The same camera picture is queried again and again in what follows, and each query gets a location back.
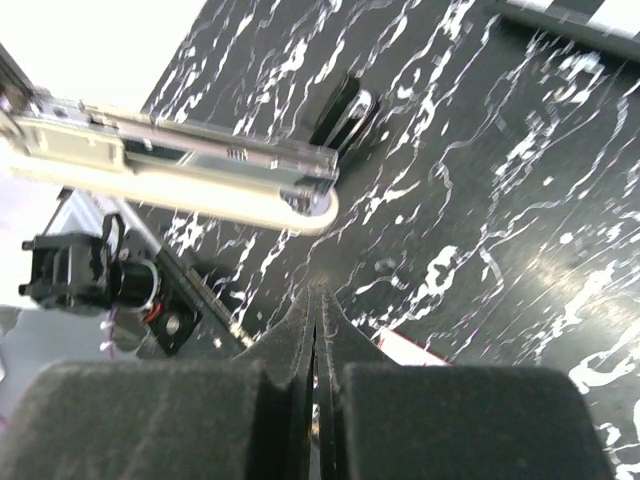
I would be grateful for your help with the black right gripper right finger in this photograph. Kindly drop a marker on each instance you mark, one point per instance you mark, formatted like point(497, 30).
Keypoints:
point(381, 420)

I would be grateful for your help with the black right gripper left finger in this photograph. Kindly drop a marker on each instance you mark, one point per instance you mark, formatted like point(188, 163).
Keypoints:
point(247, 418)

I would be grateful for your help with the black silver stapler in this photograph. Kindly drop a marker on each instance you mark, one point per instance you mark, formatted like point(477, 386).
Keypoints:
point(277, 185)

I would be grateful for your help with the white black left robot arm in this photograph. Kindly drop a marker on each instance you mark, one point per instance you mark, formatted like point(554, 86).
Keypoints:
point(82, 273)

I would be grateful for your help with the red white staple box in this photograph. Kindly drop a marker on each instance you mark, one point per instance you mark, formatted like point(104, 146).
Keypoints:
point(405, 352)

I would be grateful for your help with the black marker pen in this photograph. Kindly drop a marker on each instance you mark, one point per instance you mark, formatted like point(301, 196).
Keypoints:
point(345, 116)

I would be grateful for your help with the black white chessboard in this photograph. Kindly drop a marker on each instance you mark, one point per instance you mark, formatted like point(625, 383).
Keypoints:
point(610, 26)

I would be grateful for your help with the aluminium rail frame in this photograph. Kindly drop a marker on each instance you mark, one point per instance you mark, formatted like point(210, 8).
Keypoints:
point(18, 93)

